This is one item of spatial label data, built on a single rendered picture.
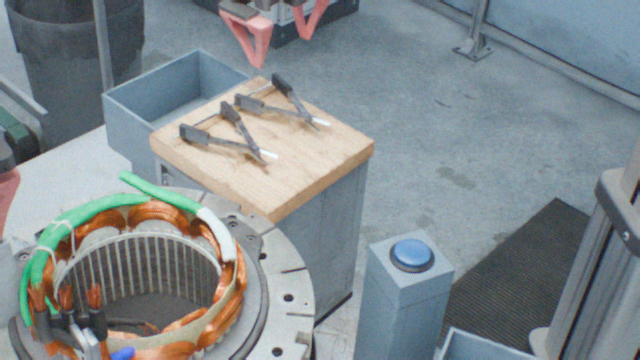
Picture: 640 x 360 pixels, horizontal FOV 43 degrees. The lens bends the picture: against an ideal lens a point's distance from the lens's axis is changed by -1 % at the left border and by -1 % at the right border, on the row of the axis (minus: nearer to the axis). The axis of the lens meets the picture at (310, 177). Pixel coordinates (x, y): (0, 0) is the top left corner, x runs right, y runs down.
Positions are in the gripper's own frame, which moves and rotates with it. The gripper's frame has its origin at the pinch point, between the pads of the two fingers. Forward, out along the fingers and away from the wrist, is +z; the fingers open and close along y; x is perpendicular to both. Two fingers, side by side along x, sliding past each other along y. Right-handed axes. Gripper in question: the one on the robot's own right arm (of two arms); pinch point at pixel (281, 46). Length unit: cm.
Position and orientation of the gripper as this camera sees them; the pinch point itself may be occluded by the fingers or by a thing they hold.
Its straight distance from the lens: 98.8
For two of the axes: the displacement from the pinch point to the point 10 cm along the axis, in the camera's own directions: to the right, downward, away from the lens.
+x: 7.4, 4.3, -5.2
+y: -6.7, 4.9, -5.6
